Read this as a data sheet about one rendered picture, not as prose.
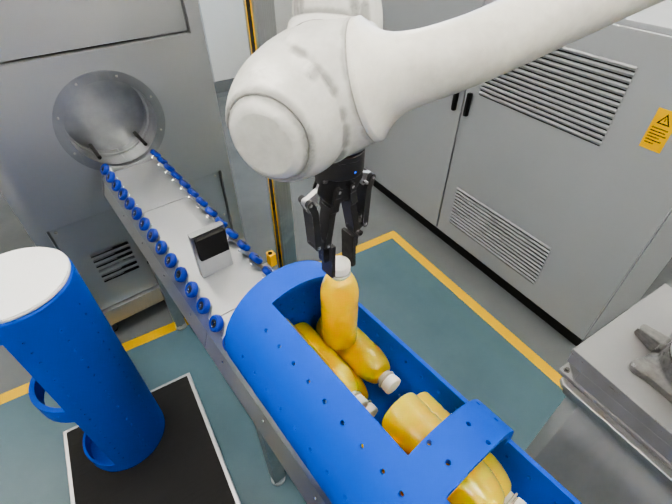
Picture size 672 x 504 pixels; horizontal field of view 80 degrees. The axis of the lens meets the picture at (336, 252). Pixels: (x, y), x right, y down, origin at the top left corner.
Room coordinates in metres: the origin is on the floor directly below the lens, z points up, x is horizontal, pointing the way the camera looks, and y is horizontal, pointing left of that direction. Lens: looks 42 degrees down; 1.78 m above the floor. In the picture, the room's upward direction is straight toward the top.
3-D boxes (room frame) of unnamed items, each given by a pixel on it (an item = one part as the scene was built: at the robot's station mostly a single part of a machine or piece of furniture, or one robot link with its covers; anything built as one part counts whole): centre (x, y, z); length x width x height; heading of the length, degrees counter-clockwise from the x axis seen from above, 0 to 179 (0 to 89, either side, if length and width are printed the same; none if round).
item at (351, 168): (0.52, 0.00, 1.47); 0.08 x 0.07 x 0.09; 129
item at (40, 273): (0.72, 0.84, 1.03); 0.28 x 0.28 x 0.01
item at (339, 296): (0.51, -0.01, 1.18); 0.07 x 0.07 x 0.20
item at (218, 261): (0.87, 0.36, 1.00); 0.10 x 0.04 x 0.15; 129
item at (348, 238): (0.53, -0.02, 1.32); 0.03 x 0.01 x 0.07; 39
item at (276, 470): (0.61, 0.24, 0.31); 0.06 x 0.06 x 0.63; 39
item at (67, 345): (0.72, 0.84, 0.59); 0.28 x 0.28 x 0.88
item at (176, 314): (1.37, 0.85, 0.31); 0.06 x 0.06 x 0.63; 39
